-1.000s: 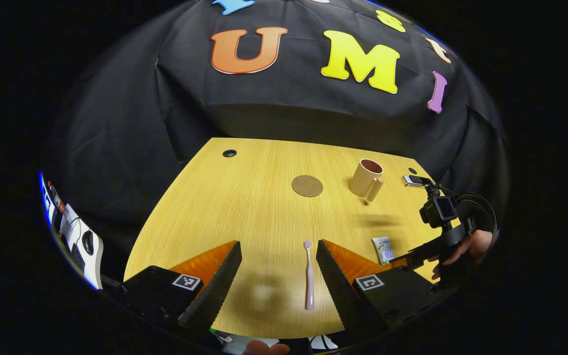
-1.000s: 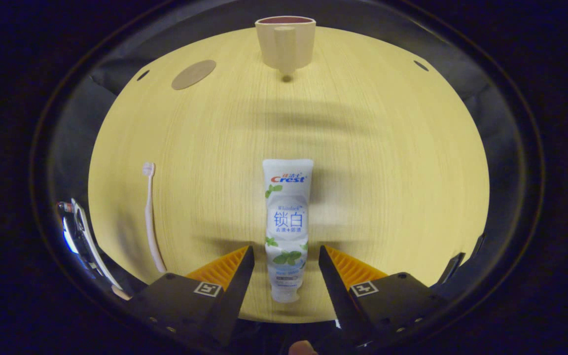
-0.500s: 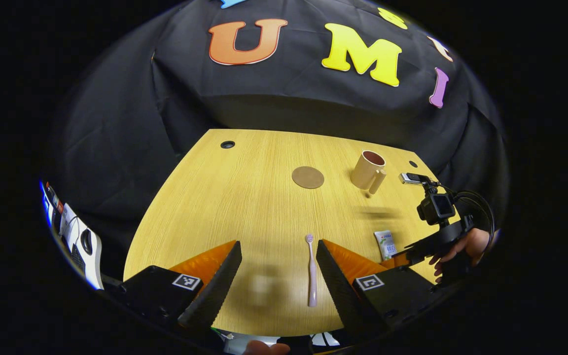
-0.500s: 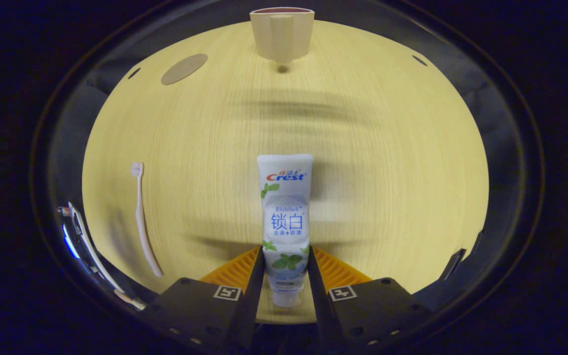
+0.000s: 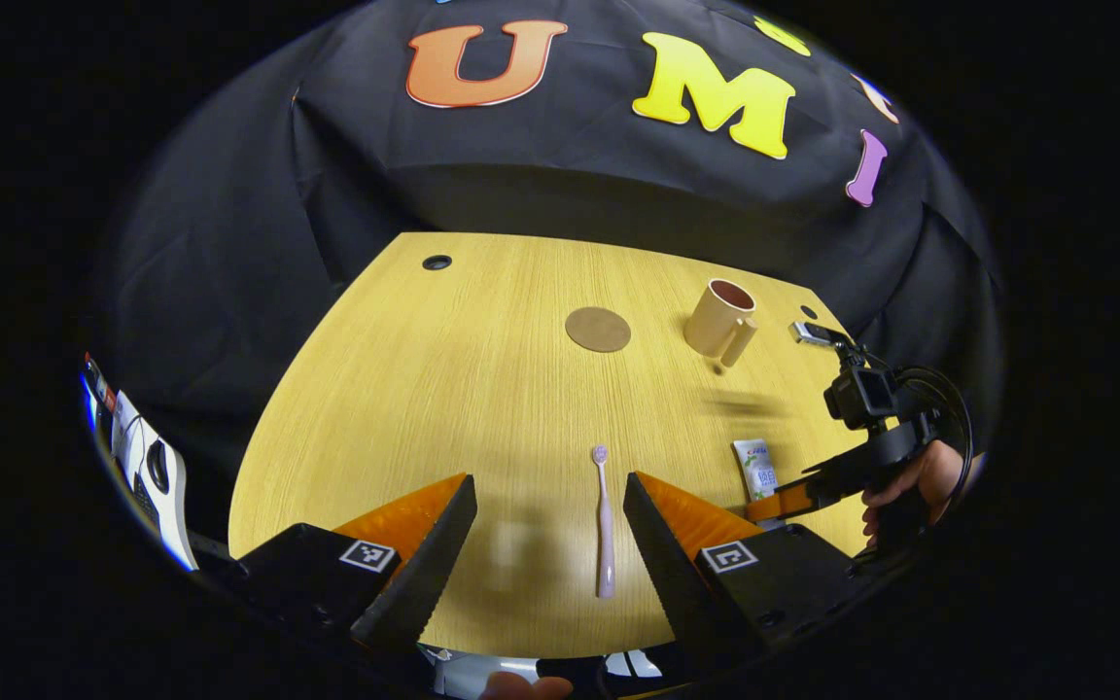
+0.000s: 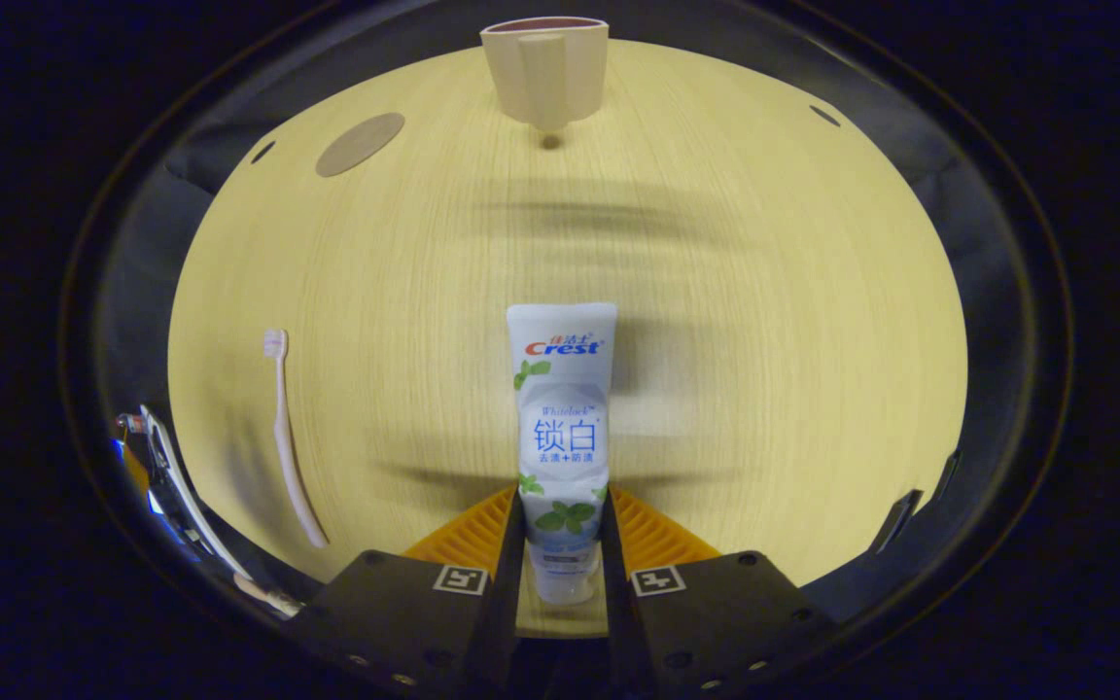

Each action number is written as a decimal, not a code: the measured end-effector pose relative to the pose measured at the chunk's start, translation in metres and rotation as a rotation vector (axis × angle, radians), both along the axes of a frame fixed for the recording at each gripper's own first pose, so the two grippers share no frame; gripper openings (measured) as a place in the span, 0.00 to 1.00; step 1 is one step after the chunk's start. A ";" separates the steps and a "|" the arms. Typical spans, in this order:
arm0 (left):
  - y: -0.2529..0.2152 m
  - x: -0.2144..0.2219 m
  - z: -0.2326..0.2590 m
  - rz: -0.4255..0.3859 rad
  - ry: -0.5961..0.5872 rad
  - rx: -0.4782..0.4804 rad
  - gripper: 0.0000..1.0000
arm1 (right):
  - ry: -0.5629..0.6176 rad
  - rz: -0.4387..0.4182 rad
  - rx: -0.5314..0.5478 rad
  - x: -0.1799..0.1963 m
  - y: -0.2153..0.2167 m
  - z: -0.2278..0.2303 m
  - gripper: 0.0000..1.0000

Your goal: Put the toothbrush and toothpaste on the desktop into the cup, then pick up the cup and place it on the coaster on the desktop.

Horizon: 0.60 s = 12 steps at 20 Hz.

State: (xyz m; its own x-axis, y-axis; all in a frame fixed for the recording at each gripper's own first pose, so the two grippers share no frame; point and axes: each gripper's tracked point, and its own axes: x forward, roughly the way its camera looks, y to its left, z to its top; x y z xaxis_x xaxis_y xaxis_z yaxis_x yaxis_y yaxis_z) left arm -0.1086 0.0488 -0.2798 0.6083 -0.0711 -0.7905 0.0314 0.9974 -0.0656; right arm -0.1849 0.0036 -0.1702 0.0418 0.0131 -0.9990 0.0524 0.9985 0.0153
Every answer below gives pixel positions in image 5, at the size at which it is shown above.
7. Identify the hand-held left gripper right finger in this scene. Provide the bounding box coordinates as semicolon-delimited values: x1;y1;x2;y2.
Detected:
623;472;887;654

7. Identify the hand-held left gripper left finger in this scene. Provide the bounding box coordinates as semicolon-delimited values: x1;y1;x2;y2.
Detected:
229;473;478;654

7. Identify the white toothpaste tube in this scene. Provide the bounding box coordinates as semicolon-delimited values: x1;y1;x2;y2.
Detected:
732;437;783;531

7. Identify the pink toothbrush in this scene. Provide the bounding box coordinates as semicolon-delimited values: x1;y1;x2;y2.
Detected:
591;444;617;600

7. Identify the beige cup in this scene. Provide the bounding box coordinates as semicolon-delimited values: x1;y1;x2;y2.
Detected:
683;278;760;368

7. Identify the round brown coaster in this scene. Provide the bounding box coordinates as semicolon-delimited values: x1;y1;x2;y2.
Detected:
565;306;633;354

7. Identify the wooden desktop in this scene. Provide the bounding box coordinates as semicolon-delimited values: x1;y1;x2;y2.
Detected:
227;231;877;662

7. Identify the white side table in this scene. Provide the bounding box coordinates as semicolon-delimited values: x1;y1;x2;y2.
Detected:
111;389;199;573

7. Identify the black keyboard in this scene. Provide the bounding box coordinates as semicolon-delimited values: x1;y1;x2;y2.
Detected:
132;472;162;526

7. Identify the black backdrop cloth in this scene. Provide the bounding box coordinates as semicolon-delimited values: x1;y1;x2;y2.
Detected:
93;0;1003;545

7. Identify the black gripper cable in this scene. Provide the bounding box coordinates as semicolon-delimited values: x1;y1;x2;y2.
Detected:
895;365;974;507

